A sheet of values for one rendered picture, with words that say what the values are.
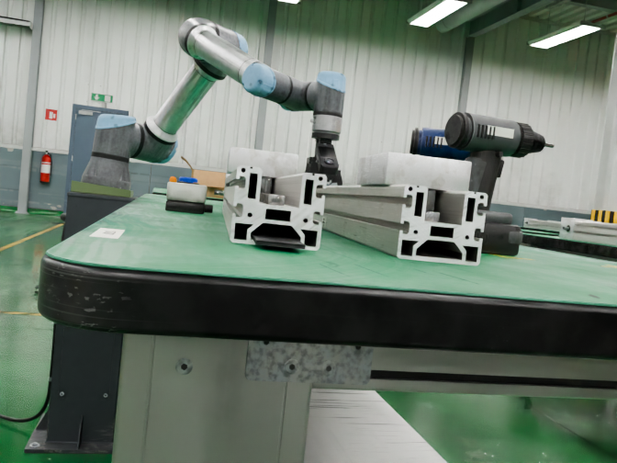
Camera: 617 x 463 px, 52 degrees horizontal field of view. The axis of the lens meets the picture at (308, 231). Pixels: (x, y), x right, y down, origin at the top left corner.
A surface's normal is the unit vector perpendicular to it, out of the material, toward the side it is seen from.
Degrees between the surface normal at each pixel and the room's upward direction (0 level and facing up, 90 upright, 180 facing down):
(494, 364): 90
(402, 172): 90
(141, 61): 90
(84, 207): 90
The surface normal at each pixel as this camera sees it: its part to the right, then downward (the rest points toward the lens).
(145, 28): 0.22, 0.07
